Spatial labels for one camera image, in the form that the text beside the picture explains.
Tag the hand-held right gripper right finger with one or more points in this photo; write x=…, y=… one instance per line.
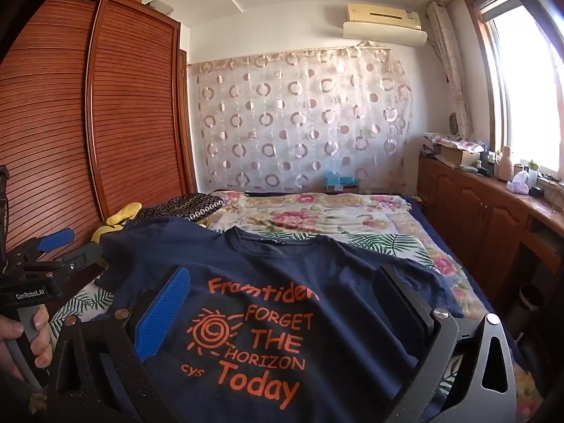
x=405, y=304

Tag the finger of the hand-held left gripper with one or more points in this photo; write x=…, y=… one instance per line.
x=83, y=256
x=55, y=238

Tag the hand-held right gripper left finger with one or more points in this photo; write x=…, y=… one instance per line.
x=163, y=313

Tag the navy blue printed t-shirt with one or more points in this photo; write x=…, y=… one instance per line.
x=264, y=273

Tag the person's left hand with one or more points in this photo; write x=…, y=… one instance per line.
x=42, y=339

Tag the yellow cloth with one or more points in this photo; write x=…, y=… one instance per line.
x=125, y=211

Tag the palm leaf print sheet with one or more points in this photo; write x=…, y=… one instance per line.
x=387, y=242

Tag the navy blue bed sheet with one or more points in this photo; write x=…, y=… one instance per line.
x=416, y=206

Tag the dark circle patterned cloth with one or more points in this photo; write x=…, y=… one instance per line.
x=185, y=207

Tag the black trash bin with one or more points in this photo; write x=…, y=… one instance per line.
x=526, y=308

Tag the wooden cabinet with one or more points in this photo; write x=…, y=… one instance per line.
x=476, y=202

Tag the floral bedspread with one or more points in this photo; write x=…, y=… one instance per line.
x=308, y=216

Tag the teal box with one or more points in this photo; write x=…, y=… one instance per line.
x=339, y=180

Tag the cardboard box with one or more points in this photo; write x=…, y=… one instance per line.
x=458, y=156

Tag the wooden slatted wardrobe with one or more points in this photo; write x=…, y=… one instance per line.
x=132, y=97

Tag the pink thermos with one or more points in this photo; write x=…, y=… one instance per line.
x=504, y=167

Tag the pink floral fabric pile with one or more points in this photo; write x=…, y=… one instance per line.
x=458, y=143

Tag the green capped bottle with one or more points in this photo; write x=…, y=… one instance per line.
x=533, y=176

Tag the circle patterned sheer curtain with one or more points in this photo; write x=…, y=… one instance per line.
x=286, y=119

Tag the window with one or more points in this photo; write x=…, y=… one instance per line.
x=524, y=88

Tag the white box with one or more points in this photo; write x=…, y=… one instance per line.
x=159, y=6

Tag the white air conditioner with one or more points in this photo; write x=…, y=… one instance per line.
x=383, y=26

